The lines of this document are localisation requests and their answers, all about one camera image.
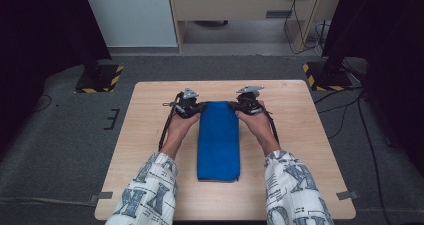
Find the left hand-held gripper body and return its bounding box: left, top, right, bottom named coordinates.
left=173, top=87, right=201, bottom=120

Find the long black floor cable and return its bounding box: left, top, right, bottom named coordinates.
left=356, top=96, right=389, bottom=225

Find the grey tape strip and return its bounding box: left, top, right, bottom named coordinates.
left=88, top=191, right=114, bottom=205
left=335, top=190, right=361, bottom=201

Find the light wooden desk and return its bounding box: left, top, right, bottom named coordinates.
left=166, top=0, right=345, bottom=55

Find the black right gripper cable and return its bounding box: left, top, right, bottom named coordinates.
left=257, top=100, right=281, bottom=145

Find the black hanging power cable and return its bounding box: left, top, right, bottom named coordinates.
left=283, top=0, right=322, bottom=56

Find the black curtain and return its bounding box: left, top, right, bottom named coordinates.
left=321, top=0, right=424, bottom=176
left=0, top=0, right=113, bottom=156

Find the black stand base striped edge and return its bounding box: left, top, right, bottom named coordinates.
left=74, top=63, right=125, bottom=95
left=302, top=61, right=354, bottom=93

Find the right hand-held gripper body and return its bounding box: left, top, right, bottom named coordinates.
left=234, top=85, right=266, bottom=117

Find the person's left hand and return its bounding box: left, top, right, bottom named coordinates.
left=161, top=112, right=201, bottom=160

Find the person's right hand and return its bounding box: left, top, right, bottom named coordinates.
left=235, top=99, right=282, bottom=157

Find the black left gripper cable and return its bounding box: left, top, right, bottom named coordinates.
left=157, top=91, right=185, bottom=153

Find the white cabinet panel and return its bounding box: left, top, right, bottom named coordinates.
left=81, top=0, right=179, bottom=49

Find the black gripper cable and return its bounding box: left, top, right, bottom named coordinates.
left=257, top=100, right=281, bottom=145
left=157, top=91, right=185, bottom=153

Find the thin black looped floor cable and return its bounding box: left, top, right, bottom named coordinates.
left=32, top=93, right=54, bottom=114

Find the blue cloth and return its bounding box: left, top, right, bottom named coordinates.
left=196, top=100, right=241, bottom=183

